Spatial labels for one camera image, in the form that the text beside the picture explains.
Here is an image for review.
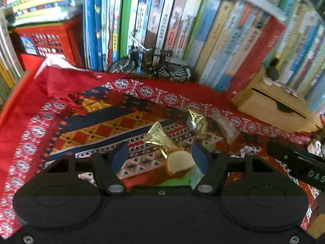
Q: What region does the row of slim textbooks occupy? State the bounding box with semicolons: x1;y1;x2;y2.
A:
264;0;325;112

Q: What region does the row of colourful upright books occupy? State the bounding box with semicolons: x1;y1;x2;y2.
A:
81;0;287;94

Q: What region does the tan cardboard piece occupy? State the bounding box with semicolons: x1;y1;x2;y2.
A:
306;197;325;239

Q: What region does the black miniature bicycle model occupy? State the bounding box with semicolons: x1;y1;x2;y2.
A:
109;30;192;83

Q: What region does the small dark-haired figurine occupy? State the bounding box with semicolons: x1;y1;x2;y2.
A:
265;57;281;82

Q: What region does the red patterned tablecloth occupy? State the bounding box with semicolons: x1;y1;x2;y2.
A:
0;58;325;237

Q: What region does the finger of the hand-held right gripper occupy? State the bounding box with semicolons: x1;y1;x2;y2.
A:
266;142;305;163

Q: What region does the wooden drawer box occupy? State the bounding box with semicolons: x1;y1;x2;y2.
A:
232;67;322;133

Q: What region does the gold silver foil wrapper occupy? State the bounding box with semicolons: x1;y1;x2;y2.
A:
186;108;209;139

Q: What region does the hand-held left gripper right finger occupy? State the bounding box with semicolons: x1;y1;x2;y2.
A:
192;142;275;196

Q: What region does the red plastic crate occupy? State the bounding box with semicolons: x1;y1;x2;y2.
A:
11;14;84;69

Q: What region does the beige round snack piece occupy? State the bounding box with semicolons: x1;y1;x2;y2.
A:
166;150;195;177

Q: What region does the red table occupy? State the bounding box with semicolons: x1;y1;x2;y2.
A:
0;53;46;122

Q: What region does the light green wrapper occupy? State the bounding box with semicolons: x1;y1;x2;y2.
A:
159;175;195;187

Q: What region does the row of large paperback books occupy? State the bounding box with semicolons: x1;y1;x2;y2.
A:
0;8;24;102

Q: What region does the clear plastic wrapper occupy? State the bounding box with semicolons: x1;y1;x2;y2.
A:
211;110;240;145

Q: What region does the stack of flat books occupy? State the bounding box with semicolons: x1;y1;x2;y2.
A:
5;0;82;27

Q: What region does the small white pink toy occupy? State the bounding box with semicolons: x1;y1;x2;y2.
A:
308;130;325;158

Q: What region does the small gold foil wrapper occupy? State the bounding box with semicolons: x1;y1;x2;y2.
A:
143;121;178;159

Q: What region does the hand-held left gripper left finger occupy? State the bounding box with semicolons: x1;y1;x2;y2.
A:
47;142;129;196

